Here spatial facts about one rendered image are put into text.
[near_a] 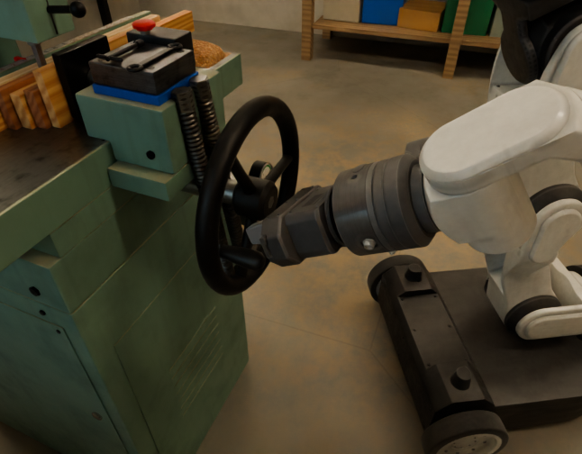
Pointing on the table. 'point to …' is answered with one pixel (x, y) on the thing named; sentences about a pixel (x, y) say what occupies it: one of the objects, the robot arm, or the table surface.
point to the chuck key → (122, 51)
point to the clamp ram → (78, 68)
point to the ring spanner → (153, 58)
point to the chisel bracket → (27, 20)
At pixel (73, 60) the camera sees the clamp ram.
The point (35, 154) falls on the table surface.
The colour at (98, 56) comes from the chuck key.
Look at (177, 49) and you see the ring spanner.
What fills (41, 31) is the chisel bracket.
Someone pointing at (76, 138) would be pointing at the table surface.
